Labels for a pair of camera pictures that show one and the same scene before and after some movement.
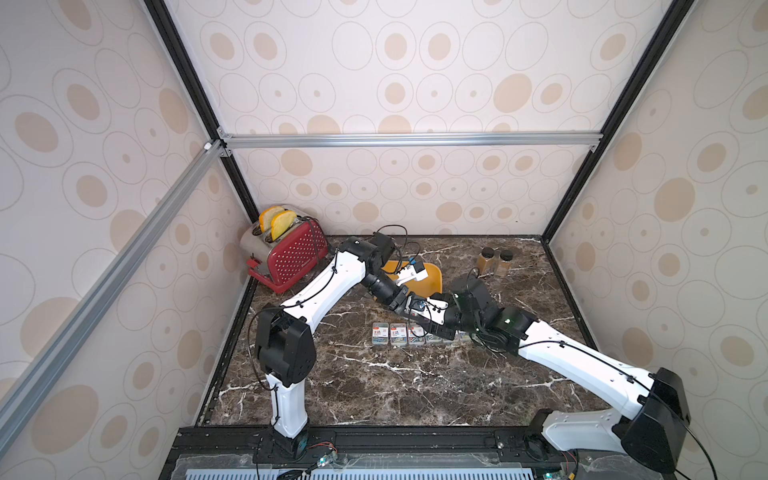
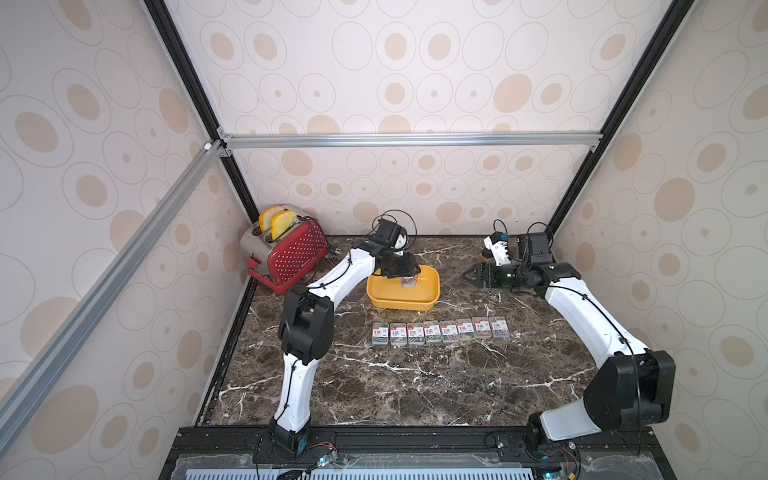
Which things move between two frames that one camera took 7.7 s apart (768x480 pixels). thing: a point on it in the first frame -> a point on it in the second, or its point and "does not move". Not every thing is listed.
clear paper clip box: [415, 335] does not move
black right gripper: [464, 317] -> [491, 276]
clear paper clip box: [431, 339] does not move
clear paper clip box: [380, 333] does not move
